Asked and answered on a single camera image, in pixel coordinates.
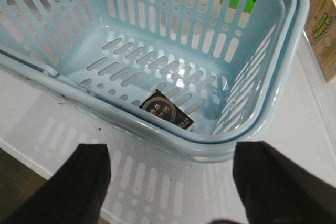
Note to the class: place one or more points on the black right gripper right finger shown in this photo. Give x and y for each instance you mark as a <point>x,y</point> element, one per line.
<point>274,189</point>

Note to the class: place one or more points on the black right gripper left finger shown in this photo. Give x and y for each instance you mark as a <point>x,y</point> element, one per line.
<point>74,194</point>

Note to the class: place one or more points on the black tissue pack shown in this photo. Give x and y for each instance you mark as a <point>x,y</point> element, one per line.
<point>159,105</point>

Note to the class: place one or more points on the light blue plastic basket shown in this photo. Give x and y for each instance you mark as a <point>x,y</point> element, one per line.
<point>224,63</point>

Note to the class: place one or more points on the beige tissue box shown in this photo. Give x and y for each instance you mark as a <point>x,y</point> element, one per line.
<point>320,32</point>

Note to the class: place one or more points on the clear acrylic display shelf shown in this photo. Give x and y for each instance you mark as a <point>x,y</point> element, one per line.
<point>323,92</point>

